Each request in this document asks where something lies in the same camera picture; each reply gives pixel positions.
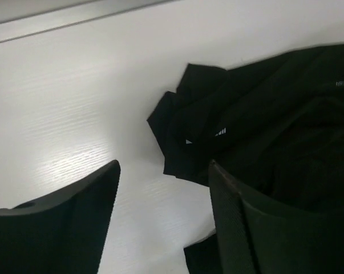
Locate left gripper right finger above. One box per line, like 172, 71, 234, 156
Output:
209, 162, 344, 273

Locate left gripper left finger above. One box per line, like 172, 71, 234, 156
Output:
0, 160, 120, 274

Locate black shorts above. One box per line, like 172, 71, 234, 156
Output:
147, 44, 344, 273

